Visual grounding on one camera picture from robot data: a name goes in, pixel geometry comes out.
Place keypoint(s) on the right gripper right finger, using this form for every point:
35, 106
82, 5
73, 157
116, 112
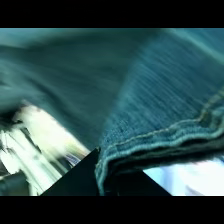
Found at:
143, 185

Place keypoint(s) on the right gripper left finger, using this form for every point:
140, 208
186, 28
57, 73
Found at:
78, 180

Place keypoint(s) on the dark blue jeans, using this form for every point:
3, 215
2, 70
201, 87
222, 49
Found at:
150, 100

